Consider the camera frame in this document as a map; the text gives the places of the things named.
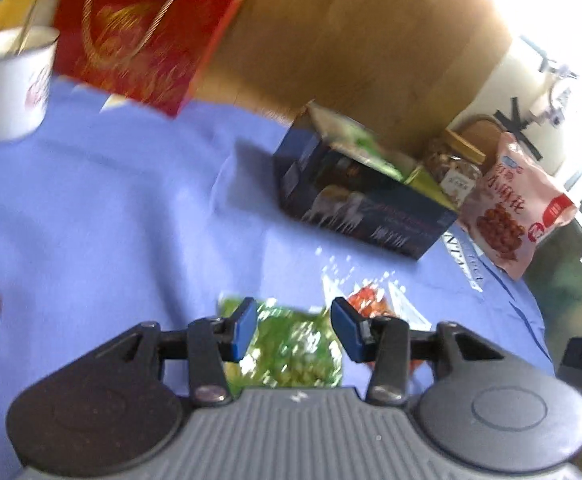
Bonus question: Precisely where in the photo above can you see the red gift bag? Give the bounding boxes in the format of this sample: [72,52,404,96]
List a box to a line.
[54,0,243,117]

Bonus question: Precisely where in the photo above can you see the stick in mug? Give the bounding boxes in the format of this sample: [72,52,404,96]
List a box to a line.
[11,0,38,55]

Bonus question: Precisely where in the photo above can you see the blue printed tablecloth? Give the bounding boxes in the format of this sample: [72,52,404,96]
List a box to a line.
[0,79,553,479]

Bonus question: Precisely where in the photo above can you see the white enamel mug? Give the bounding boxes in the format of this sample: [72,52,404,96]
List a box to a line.
[0,26,59,142]

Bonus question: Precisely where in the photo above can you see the black sheep-print tin box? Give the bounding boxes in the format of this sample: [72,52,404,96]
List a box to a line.
[274,102,458,260]

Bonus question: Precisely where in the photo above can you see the dark green snack packet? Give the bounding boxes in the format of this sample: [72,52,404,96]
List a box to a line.
[225,298,343,396]

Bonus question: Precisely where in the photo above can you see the red spicy snack packet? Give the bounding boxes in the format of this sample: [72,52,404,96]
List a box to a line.
[345,284,423,376]

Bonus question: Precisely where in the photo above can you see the pink fried-twist snack bag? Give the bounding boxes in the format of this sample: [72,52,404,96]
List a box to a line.
[459,132,578,280]

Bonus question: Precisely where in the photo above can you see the white power strip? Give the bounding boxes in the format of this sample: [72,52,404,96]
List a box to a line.
[528,58,578,128]

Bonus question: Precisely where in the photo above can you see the round wooden board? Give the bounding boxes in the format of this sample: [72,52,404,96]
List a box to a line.
[455,114,506,166]

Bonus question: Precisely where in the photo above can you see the nut jar with gold lid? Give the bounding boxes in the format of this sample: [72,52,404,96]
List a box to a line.
[422,129,486,208]

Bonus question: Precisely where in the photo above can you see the wooden panel backdrop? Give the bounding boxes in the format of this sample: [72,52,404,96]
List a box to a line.
[197,0,511,155]

